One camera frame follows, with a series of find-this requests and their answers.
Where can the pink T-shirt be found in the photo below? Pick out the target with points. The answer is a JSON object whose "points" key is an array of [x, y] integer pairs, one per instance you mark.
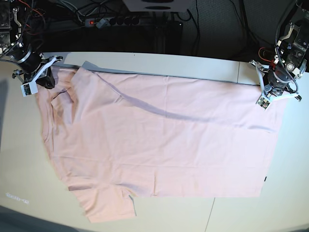
{"points": [[113, 137]]}

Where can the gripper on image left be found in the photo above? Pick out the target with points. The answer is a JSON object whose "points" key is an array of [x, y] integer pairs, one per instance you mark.
{"points": [[29, 63]]}

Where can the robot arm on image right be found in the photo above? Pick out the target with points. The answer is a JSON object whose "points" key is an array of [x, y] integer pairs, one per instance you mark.
{"points": [[288, 61]]}

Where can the aluminium table leg post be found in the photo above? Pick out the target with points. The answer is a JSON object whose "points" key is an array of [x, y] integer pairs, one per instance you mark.
{"points": [[159, 40]]}

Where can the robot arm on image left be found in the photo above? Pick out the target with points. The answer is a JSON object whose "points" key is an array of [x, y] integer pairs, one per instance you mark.
{"points": [[21, 24]]}

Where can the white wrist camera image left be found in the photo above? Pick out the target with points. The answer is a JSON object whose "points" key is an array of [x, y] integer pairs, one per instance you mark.
{"points": [[29, 88]]}

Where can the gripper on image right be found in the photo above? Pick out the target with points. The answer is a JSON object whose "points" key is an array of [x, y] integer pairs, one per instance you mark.
{"points": [[274, 83]]}

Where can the black power strip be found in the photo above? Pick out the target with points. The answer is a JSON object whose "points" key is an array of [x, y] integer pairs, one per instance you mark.
{"points": [[111, 22]]}

